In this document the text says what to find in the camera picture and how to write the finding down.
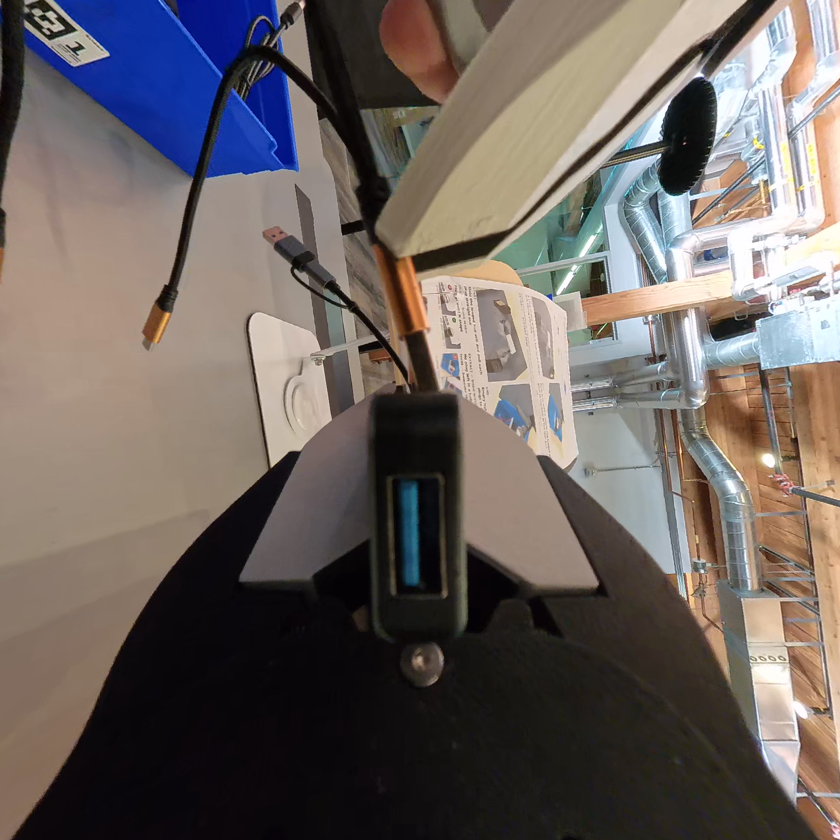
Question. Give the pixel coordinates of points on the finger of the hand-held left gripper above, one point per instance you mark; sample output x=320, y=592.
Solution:
x=544, y=131
x=348, y=118

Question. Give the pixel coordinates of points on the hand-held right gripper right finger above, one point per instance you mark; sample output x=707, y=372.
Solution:
x=525, y=518

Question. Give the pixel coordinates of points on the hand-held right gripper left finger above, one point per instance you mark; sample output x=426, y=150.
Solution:
x=308, y=512

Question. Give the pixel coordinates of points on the black usb hub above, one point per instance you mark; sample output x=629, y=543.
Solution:
x=420, y=453

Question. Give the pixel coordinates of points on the person's left hand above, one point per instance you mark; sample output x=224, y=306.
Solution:
x=420, y=52

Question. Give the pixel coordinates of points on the black ribbed round disc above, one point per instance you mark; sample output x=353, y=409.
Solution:
x=689, y=131

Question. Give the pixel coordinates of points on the tan wooden board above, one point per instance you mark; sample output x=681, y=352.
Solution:
x=489, y=269

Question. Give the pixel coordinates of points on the printed instruction sheet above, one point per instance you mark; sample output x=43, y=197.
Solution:
x=512, y=367

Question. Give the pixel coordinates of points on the thin metal stand rod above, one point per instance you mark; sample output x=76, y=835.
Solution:
x=348, y=349

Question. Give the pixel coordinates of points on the blue plastic bin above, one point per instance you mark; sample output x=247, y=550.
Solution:
x=164, y=92

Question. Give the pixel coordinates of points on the wooden ceiling beam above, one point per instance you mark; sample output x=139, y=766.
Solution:
x=656, y=296

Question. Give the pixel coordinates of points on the silver insulated pipes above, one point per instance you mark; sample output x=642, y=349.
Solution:
x=810, y=213

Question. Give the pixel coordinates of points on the galvanised metal box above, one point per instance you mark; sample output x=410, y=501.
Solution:
x=794, y=338

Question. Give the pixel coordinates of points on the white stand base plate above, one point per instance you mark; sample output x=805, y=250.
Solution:
x=282, y=367

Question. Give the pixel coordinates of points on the silver spiral ventilation duct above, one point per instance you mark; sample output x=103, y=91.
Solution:
x=728, y=499

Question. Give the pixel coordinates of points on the rectangular metal duct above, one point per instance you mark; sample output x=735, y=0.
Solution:
x=764, y=689

